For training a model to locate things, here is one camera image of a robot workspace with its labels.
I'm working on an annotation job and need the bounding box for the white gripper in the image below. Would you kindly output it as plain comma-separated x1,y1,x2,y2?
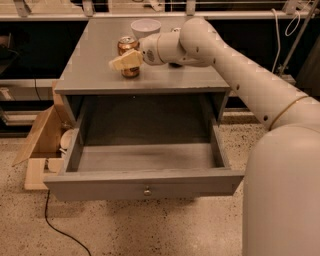
109,33,164,71

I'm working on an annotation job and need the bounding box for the orange soda can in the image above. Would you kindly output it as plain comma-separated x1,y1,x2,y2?
117,36,140,78

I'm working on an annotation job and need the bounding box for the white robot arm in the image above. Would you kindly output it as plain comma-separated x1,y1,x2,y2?
109,18,320,256

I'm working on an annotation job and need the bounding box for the blue Pepsi can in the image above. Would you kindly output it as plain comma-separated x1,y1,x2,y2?
169,28,182,68

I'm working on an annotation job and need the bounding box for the grey open top drawer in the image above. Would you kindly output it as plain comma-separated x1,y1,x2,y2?
43,96,245,202

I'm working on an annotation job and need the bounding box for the round metal drawer knob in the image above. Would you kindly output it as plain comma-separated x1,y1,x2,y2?
143,188,152,196

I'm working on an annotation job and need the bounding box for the white ceramic bowl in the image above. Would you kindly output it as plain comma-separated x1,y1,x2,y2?
131,18,161,39

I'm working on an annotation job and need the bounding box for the grey cabinet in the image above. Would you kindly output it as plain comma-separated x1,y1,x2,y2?
54,16,236,134

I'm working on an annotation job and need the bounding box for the white plate in box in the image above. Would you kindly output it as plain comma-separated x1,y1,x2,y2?
60,129,73,149

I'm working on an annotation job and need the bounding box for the cardboard box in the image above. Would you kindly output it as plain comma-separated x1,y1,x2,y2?
12,81,74,190

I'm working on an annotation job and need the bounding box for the metal stand pole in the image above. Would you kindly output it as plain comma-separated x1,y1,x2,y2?
279,0,319,76

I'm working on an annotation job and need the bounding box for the black floor cable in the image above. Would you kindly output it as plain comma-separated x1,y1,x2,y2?
44,189,92,256

